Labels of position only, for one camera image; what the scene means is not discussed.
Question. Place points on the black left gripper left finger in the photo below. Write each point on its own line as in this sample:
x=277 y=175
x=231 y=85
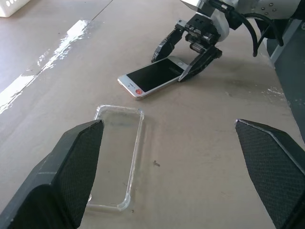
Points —
x=71 y=167

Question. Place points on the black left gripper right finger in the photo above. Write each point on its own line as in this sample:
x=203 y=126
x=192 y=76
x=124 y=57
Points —
x=274 y=167

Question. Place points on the silver robot body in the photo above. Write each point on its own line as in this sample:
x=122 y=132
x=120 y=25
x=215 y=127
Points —
x=293 y=71

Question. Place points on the clear plastic phone case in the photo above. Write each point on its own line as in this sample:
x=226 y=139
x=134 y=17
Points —
x=119 y=155

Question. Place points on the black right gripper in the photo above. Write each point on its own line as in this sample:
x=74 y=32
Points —
x=200 y=28

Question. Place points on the white smartphone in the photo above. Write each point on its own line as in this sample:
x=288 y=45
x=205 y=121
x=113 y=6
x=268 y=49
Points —
x=152 y=76

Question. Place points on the white perforated plastic basket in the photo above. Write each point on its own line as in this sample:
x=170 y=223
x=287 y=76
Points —
x=9 y=7

